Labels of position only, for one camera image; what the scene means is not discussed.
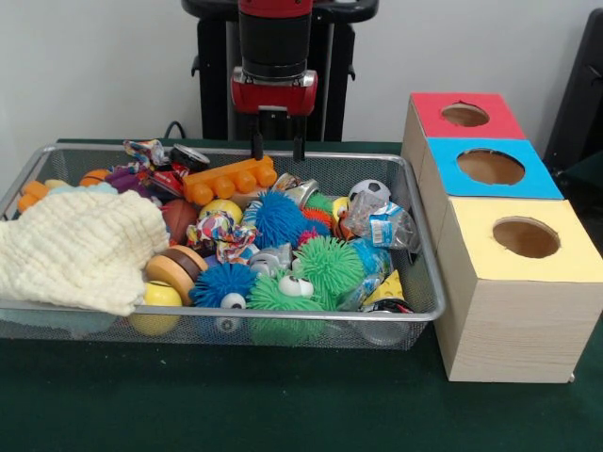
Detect shallow mesh bin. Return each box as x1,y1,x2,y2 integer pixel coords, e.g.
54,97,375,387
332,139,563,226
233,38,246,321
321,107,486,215
0,144,448,352

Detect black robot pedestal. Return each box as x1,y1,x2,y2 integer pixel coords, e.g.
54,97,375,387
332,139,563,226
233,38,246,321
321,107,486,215
181,0,381,142

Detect black upright panel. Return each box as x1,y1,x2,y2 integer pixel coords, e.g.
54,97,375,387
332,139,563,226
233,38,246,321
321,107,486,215
541,8,603,164

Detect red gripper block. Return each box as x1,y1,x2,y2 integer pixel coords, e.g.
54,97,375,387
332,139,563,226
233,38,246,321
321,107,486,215
230,77,319,162

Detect wooden box three holes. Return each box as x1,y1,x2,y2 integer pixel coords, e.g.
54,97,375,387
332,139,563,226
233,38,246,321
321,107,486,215
400,91,603,383

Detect wooden burger toy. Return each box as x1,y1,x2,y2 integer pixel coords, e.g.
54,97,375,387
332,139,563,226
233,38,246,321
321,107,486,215
144,244,209,307

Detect long orange toy brick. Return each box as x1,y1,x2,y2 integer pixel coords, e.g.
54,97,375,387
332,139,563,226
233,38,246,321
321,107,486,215
182,155,278,206

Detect crushed clear plastic bottle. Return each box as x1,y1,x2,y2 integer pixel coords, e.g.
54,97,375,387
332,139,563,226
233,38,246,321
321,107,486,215
348,195,421,253

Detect small soccer ball toy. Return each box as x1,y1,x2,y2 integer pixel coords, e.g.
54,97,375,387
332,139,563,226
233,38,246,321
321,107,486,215
348,179,393,208

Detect green cloth side table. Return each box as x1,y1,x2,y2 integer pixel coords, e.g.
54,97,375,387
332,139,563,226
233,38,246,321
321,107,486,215
553,153,603,199

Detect blue spiky ball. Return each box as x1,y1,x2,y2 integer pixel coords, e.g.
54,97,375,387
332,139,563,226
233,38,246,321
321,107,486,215
190,262,259,310
252,190,307,250

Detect green spiky ball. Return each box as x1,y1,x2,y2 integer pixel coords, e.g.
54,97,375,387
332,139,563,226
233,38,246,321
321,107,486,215
296,234,367,307
247,272,326,347

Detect multicolour rope toy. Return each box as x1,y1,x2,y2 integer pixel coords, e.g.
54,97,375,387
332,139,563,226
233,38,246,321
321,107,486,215
187,211,263,264

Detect cream waffle cloth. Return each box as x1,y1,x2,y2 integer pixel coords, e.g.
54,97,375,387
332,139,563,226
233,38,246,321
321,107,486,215
0,190,171,316

